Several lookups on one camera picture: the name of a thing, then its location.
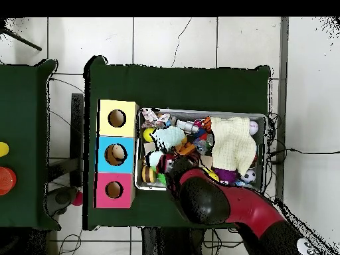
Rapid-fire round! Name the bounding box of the silver mesh bin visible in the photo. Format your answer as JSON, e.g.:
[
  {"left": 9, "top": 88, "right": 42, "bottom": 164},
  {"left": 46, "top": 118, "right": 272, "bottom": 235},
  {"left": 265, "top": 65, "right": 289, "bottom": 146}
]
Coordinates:
[{"left": 134, "top": 107, "right": 268, "bottom": 193}]

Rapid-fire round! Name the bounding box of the wooden box with three holes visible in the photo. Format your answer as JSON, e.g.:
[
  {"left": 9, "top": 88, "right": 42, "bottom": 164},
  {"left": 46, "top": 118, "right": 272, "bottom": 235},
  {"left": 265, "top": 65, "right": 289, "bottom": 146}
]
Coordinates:
[{"left": 92, "top": 99, "right": 139, "bottom": 209}]

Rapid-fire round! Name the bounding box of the toy burger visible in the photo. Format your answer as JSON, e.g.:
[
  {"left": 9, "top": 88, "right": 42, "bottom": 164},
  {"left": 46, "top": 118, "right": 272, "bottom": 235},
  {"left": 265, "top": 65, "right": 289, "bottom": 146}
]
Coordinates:
[{"left": 141, "top": 165, "right": 157, "bottom": 184}]

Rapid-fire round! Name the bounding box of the cream muslin cloth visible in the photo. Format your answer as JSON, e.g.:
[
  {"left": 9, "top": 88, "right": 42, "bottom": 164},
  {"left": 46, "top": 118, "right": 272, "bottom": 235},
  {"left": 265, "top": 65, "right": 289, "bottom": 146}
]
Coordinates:
[{"left": 211, "top": 116, "right": 257, "bottom": 176}]

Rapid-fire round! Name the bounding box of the purple knobbly toy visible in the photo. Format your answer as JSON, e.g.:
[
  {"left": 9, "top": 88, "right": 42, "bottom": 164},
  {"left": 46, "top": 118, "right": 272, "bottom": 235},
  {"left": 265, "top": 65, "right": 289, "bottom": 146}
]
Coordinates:
[{"left": 214, "top": 167, "right": 238, "bottom": 184}]

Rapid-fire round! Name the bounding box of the long black cable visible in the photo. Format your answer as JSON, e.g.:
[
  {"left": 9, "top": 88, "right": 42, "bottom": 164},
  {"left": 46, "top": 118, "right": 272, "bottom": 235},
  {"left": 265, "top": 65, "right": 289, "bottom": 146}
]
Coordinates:
[{"left": 268, "top": 147, "right": 340, "bottom": 155}]

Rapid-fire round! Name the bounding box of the mint green muslin cloth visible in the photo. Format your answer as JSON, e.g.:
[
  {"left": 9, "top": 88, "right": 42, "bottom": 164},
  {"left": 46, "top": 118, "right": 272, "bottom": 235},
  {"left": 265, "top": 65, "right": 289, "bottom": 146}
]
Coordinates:
[{"left": 147, "top": 126, "right": 187, "bottom": 168}]

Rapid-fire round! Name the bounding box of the dark green table cloth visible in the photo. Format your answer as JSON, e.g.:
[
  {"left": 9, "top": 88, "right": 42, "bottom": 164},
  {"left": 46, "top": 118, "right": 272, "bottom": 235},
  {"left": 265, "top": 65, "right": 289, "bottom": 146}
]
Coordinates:
[
  {"left": 0, "top": 58, "right": 61, "bottom": 230},
  {"left": 83, "top": 55, "right": 272, "bottom": 230}
]

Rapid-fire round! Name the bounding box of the grey rounded object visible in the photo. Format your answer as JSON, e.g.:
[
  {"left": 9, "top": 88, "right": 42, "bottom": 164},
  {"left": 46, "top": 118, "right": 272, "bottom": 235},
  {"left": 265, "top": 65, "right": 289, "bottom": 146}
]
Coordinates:
[{"left": 46, "top": 186, "right": 79, "bottom": 216}]

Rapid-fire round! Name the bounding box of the black rod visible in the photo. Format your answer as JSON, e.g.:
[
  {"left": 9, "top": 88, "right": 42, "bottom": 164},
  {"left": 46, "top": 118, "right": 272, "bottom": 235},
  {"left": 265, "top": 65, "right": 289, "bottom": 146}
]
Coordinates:
[{"left": 0, "top": 26, "right": 43, "bottom": 52}]

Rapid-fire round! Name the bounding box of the orange round object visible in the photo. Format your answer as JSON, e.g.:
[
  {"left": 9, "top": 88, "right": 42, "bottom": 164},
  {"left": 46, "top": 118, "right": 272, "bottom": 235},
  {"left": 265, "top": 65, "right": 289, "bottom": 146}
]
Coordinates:
[{"left": 0, "top": 166, "right": 17, "bottom": 197}]

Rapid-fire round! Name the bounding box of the smooth yellow ball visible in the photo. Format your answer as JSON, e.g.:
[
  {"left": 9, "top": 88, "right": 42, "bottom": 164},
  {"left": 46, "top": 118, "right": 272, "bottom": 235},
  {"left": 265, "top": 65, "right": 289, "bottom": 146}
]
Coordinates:
[{"left": 142, "top": 127, "right": 156, "bottom": 143}]

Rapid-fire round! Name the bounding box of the small soccer ball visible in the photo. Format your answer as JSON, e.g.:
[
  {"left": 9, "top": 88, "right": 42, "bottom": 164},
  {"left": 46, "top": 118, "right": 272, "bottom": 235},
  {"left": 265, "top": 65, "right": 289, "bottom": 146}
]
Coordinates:
[{"left": 242, "top": 169, "right": 256, "bottom": 184}]

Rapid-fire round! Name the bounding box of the silver plastic toy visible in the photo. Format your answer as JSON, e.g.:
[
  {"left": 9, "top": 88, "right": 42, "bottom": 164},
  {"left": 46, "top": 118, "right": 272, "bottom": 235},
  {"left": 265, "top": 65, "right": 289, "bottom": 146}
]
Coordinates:
[{"left": 175, "top": 119, "right": 199, "bottom": 134}]

